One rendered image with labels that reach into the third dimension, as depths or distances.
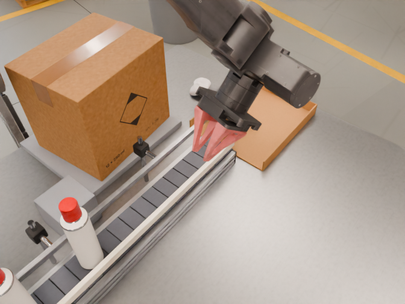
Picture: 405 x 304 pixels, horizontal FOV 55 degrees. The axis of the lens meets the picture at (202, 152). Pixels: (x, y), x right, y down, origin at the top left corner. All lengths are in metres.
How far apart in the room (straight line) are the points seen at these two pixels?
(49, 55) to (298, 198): 0.71
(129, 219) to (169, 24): 2.24
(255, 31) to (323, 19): 3.04
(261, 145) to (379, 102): 1.74
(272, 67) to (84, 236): 0.46
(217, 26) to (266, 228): 0.59
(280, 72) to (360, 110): 2.15
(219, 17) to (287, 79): 0.12
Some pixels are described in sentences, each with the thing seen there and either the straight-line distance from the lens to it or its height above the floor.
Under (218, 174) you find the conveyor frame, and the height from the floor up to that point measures 0.86.
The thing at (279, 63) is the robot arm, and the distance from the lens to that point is 0.55.
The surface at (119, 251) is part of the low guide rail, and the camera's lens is 0.86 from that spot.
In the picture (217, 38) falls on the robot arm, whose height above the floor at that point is 1.39.
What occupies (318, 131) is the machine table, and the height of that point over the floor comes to 0.83.
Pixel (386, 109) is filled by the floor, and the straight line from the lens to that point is 2.76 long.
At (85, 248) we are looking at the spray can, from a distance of 0.81.
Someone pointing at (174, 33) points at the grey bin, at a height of 0.10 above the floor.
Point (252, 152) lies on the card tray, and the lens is 1.11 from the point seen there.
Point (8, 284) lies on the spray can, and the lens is 0.74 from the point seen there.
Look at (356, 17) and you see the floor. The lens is 3.69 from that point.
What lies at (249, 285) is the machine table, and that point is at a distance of 0.90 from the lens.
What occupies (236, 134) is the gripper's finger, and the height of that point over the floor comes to 1.21.
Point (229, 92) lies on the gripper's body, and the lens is 0.60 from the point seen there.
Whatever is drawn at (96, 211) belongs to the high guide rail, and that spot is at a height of 0.96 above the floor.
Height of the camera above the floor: 1.65
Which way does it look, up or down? 48 degrees down
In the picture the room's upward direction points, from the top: straight up
